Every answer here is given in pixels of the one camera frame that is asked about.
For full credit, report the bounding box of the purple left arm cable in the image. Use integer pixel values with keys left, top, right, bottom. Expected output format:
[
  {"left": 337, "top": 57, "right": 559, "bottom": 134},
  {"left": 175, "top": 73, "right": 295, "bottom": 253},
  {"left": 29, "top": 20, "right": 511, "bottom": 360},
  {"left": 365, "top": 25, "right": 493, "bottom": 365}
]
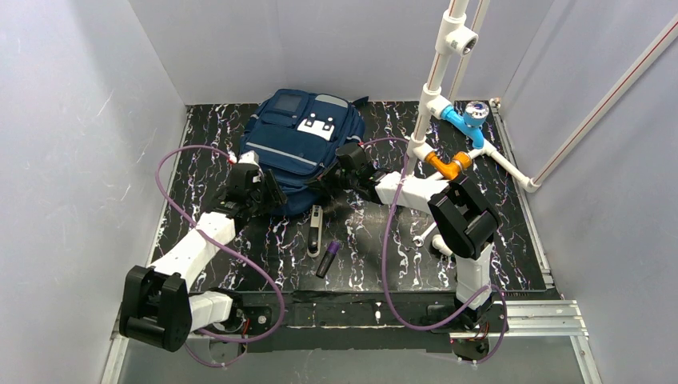
[{"left": 154, "top": 145, "right": 287, "bottom": 369}]

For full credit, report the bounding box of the green white plastic tap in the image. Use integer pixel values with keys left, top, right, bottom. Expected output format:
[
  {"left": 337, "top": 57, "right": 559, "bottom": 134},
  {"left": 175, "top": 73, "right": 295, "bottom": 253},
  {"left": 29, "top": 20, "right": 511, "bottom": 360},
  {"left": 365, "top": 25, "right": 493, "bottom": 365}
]
[{"left": 432, "top": 234, "right": 453, "bottom": 257}]

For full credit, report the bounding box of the thin white rear pole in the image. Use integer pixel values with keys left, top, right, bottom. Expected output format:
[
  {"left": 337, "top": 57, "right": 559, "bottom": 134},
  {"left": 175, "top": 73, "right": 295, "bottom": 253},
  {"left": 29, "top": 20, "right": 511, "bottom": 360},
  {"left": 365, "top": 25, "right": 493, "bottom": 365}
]
[{"left": 448, "top": 0, "right": 491, "bottom": 101}]

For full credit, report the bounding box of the blue plastic tap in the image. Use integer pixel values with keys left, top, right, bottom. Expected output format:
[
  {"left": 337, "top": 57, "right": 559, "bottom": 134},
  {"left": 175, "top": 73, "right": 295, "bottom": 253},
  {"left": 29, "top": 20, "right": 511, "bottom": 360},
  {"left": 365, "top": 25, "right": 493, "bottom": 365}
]
[{"left": 441, "top": 101, "right": 490, "bottom": 150}]

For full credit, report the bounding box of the white PVC pipe frame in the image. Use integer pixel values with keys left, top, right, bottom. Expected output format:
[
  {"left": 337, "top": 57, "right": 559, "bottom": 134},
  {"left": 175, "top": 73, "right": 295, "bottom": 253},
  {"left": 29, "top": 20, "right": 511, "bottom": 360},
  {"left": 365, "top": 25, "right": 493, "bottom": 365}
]
[{"left": 405, "top": 1, "right": 530, "bottom": 191}]

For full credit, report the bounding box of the navy blue student backpack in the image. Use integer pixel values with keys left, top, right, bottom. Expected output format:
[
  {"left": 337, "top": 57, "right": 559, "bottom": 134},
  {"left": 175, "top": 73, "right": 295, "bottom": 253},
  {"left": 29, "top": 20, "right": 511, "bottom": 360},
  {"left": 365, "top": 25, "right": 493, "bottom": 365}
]
[{"left": 239, "top": 89, "right": 369, "bottom": 216}]

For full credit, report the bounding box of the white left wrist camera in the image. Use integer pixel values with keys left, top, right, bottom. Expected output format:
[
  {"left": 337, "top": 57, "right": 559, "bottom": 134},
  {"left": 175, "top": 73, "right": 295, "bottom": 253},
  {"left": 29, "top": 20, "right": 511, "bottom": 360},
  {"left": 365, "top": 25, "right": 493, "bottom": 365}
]
[{"left": 236, "top": 150, "right": 261, "bottom": 170}]

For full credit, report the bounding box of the white pole with red stripe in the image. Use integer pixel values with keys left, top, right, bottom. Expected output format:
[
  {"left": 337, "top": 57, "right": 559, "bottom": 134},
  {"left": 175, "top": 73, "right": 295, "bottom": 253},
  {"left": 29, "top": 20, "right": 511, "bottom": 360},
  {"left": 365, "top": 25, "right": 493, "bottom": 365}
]
[{"left": 524, "top": 14, "right": 677, "bottom": 193}]

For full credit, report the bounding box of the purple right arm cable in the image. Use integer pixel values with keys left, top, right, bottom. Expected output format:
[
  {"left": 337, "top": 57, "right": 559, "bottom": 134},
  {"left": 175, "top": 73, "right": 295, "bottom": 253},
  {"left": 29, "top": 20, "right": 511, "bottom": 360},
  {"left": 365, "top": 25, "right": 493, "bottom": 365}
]
[{"left": 357, "top": 138, "right": 509, "bottom": 366}]

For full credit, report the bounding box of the purple black marker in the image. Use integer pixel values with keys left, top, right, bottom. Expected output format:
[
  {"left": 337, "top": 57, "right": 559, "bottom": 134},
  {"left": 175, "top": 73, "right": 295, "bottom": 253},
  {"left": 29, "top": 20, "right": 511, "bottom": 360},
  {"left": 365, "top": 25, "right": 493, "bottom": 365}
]
[{"left": 315, "top": 241, "right": 341, "bottom": 278}]

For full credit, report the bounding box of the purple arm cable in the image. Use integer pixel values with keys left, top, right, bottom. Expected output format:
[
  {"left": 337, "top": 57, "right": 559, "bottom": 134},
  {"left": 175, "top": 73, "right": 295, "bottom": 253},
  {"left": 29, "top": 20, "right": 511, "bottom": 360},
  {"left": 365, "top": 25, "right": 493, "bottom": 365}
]
[
  {"left": 154, "top": 145, "right": 287, "bottom": 369},
  {"left": 357, "top": 138, "right": 509, "bottom": 366}
]

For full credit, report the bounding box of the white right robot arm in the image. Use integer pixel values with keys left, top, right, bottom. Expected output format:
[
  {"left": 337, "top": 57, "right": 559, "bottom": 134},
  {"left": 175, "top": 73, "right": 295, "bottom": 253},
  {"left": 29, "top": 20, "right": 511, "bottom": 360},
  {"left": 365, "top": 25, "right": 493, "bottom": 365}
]
[{"left": 306, "top": 143, "right": 500, "bottom": 330}]

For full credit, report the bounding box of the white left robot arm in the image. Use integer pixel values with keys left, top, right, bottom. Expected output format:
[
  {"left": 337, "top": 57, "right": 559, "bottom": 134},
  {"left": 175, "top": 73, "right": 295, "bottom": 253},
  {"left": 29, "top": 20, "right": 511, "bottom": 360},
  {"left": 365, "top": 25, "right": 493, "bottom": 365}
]
[{"left": 119, "top": 163, "right": 287, "bottom": 352}]

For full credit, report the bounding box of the orange plastic tap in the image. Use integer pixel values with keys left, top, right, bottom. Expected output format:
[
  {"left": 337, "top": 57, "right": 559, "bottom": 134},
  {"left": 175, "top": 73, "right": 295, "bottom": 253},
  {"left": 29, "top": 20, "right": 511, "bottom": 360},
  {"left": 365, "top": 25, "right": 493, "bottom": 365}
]
[{"left": 424, "top": 151, "right": 473, "bottom": 180}]

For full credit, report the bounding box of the silver wrench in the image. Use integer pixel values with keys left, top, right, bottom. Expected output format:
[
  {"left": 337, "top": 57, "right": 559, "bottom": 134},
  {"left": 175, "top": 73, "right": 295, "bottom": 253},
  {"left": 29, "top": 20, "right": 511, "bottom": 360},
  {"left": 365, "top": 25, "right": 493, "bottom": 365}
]
[{"left": 413, "top": 222, "right": 437, "bottom": 247}]

